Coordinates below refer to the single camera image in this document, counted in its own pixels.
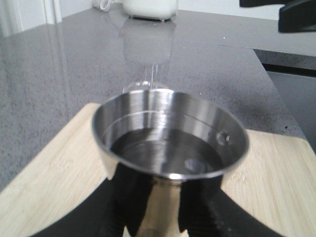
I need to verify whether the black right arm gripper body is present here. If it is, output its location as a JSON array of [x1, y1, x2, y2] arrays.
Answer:
[[239, 0, 292, 7]]

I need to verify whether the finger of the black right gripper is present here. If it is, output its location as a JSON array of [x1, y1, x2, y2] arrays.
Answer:
[[278, 0, 316, 32]]

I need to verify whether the steel double jigger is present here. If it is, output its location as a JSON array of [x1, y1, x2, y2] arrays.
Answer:
[[92, 89, 249, 237]]

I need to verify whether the clear glass beaker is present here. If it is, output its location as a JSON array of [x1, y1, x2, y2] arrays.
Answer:
[[121, 18, 176, 92]]

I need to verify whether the white cable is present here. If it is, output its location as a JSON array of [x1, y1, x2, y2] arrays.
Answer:
[[92, 0, 117, 12]]

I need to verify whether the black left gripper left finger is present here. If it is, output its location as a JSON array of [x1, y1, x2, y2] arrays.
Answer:
[[35, 164, 154, 237]]

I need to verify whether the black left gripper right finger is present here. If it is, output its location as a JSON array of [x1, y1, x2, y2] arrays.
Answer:
[[179, 170, 280, 237]]

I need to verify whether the white appliance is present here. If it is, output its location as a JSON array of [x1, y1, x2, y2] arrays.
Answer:
[[122, 0, 179, 21]]

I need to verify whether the wooden cutting board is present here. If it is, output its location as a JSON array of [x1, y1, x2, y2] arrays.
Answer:
[[0, 103, 316, 237]]

